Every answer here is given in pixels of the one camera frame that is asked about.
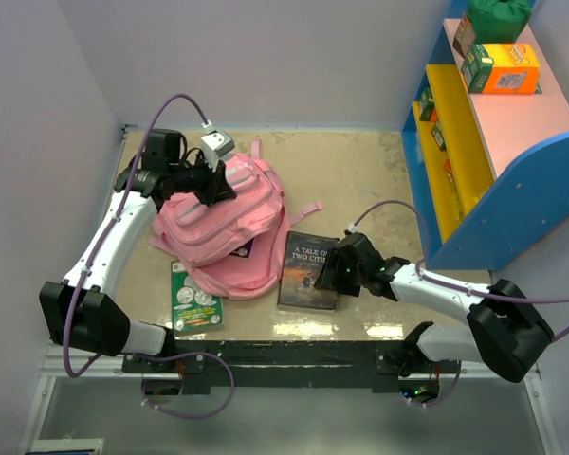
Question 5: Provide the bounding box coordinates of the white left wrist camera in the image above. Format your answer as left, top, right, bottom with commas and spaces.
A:
200, 120, 235, 173

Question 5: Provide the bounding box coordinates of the dark novel book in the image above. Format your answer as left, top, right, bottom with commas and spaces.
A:
277, 231, 339, 313

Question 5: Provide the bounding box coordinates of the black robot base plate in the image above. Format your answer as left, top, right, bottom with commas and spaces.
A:
122, 340, 455, 394

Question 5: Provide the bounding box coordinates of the brown card box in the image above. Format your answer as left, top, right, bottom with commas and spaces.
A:
453, 12, 476, 58

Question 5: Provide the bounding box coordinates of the small green box upper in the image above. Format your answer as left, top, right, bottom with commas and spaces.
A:
418, 86, 438, 122

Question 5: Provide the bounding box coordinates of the blue yellow pink shelf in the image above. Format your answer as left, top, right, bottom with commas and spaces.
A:
401, 1, 569, 271

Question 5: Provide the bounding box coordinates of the pink student backpack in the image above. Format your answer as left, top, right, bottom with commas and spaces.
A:
150, 138, 323, 300

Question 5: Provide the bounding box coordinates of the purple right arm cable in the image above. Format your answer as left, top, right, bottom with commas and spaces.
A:
353, 199, 569, 345

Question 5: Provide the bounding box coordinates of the green paperback book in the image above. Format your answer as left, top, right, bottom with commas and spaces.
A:
171, 261, 224, 336

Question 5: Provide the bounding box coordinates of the orange green crayon box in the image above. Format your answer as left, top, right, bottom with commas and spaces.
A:
461, 43, 541, 95

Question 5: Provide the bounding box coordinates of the small green box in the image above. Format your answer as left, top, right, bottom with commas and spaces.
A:
431, 119, 447, 151
418, 86, 438, 122

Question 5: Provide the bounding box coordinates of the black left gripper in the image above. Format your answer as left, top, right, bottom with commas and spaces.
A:
169, 151, 237, 207

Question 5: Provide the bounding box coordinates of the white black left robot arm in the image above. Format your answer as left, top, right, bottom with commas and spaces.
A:
39, 125, 235, 372

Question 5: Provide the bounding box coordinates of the small green box lower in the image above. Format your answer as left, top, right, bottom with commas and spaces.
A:
431, 119, 447, 151

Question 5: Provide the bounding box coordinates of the green cloth bag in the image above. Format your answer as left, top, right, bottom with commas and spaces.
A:
466, 0, 532, 44

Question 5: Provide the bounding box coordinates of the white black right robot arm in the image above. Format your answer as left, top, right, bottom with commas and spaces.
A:
315, 232, 555, 383

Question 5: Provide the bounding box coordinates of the purple paperback book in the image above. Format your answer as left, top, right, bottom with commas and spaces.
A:
230, 239, 254, 259

